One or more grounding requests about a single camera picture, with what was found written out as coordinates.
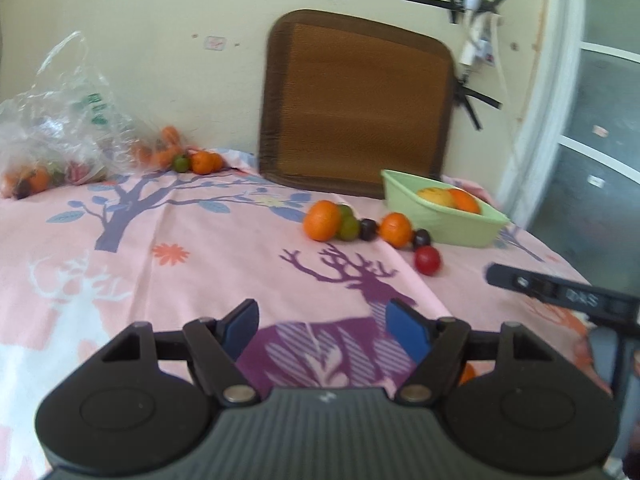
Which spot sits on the red tomato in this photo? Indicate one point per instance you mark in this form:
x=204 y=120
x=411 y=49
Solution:
x=427 y=260

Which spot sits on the orange tangerine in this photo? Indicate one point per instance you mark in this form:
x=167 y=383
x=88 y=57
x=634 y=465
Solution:
x=465 y=201
x=201 y=163
x=141 y=153
x=162 y=158
x=217 y=161
x=37 y=180
x=468 y=374
x=170 y=135
x=396 y=230
x=322 y=220

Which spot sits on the large yellow citrus fruit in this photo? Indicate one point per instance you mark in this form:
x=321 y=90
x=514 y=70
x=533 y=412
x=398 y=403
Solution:
x=436 y=196

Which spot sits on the small green citrus fruit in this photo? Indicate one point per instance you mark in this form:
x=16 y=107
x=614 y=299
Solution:
x=181 y=163

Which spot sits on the pink printed tablecloth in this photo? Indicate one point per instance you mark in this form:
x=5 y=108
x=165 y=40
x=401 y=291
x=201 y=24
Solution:
x=175 y=280

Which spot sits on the clear plastic bag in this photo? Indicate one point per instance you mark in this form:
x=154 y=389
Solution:
x=60 y=125

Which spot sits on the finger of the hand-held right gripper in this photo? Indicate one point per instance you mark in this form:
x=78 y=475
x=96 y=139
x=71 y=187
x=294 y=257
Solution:
x=550 y=292

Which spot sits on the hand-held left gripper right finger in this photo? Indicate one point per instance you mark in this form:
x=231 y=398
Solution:
x=406 y=331

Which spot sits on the black tape strips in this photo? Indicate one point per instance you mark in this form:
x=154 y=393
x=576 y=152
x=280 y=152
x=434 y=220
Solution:
x=440 y=2
x=472 y=102

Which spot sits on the small glass sticker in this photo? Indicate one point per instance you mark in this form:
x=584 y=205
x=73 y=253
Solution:
x=595 y=180
x=600 y=131

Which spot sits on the white framed glass door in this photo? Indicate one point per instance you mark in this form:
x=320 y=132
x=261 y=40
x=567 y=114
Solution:
x=590 y=110

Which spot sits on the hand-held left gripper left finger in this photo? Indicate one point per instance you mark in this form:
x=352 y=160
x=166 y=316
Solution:
x=242 y=326

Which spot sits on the small pink wall sticker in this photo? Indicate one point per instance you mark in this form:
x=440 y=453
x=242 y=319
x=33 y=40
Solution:
x=216 y=42

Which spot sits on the brown woven seat cushion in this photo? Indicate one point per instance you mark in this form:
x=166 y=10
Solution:
x=355 y=105

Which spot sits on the light green plastic basket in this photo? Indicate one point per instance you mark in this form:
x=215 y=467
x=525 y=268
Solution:
x=450 y=227

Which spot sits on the dark purple plum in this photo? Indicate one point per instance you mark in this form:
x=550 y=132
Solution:
x=368 y=229
x=421 y=238

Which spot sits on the white power strip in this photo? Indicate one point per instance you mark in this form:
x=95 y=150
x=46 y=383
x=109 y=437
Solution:
x=475 y=42

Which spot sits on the green tomato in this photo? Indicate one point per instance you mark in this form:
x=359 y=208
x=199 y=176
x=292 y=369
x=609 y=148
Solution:
x=349 y=229
x=345 y=210

